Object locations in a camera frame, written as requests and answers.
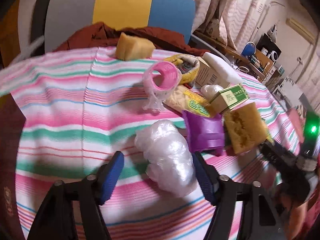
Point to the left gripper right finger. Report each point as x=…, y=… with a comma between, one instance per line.
x=259, y=219

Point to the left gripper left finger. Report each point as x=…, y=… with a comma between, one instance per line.
x=55, y=217

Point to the beige cardboard medicine box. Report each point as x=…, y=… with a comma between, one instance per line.
x=207, y=75

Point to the cracker packet green yellow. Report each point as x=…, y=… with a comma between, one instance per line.
x=184, y=99

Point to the yellow sponge block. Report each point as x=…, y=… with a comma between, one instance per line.
x=133, y=48

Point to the person's right hand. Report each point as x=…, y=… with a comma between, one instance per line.
x=298, y=224

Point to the red cloth at bedside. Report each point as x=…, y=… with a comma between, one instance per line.
x=296, y=122

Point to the large yellow sponge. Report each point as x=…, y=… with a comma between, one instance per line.
x=245, y=127

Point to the purple plastic packet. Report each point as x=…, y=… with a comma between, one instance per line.
x=204, y=134

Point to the green white small box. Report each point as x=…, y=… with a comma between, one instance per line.
x=228, y=98

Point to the clear plastic bag bundle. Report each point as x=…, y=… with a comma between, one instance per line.
x=170, y=161

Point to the striped pink green bedsheet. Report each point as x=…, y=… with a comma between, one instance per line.
x=79, y=107

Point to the white foam block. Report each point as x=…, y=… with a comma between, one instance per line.
x=227, y=72

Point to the wooden desk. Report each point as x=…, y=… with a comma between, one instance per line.
x=221, y=50

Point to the white crumpled plastic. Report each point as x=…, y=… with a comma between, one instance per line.
x=208, y=91

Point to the black shelf unit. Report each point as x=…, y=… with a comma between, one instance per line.
x=265, y=44

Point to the pink plastic roll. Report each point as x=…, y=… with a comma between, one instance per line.
x=159, y=81

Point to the pink patterned curtain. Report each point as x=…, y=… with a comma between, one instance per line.
x=231, y=22

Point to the dark red jacket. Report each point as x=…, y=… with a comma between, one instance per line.
x=101, y=35

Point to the grey yellow blue chair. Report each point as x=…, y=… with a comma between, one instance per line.
x=57, y=20

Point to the wall air conditioner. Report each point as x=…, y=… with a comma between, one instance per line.
x=301, y=30

